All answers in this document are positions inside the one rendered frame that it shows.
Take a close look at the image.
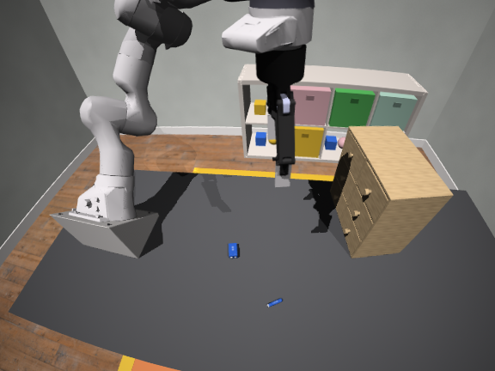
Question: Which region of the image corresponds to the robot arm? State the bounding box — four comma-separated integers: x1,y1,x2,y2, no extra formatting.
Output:
69,0,315,222

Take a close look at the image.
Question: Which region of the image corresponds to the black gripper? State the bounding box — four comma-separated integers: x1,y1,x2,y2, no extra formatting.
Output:
255,45,307,187

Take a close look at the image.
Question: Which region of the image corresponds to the light wooden chest of drawers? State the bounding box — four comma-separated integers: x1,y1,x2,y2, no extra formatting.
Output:
339,126,453,258

